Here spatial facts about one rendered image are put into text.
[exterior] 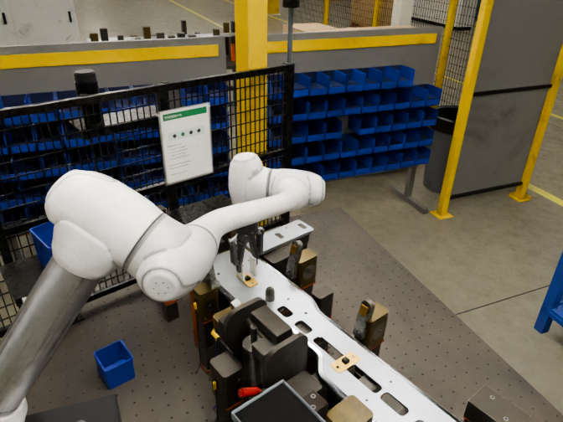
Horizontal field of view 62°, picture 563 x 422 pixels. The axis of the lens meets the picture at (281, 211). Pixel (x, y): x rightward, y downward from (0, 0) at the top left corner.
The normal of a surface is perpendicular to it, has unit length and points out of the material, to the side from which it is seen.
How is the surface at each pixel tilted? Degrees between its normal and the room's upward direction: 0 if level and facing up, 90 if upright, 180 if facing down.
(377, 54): 90
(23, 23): 90
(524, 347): 0
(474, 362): 0
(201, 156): 90
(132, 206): 33
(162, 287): 86
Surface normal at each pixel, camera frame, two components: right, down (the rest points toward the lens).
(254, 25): 0.63, 0.40
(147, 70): 0.38, 0.46
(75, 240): -0.15, 0.26
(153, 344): 0.02, -0.87
